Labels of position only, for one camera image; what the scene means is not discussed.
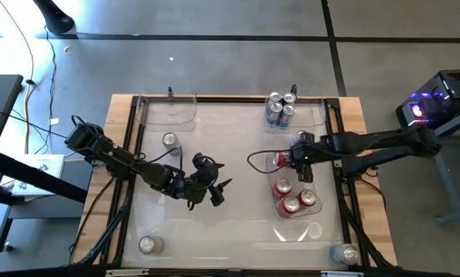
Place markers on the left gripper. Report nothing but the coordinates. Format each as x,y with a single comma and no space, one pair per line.
195,181

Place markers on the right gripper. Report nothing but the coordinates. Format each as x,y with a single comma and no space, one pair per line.
307,152

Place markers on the white light-blue soda can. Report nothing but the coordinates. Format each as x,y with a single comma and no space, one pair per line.
169,139
147,244
350,254
300,133

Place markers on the blue silver slim can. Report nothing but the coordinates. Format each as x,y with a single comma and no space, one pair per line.
275,96
274,107
288,111
289,97

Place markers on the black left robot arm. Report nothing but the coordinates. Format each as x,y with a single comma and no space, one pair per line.
118,157

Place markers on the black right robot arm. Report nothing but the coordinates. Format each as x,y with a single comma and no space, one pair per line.
387,140

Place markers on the clear plastic bin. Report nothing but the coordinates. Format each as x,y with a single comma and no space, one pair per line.
275,200
157,115
310,115

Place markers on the grey metal stand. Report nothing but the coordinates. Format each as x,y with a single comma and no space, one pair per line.
447,181

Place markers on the black RGB computer tower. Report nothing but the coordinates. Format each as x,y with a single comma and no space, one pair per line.
457,82

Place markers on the white printed cardboard box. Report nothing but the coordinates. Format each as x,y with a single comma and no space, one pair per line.
41,167

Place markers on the black floor stand foot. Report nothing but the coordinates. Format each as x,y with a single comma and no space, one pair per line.
55,17

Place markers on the small black post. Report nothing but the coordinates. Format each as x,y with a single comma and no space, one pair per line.
294,89
170,91

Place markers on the silver metal bracket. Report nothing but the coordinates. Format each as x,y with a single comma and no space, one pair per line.
127,272
341,274

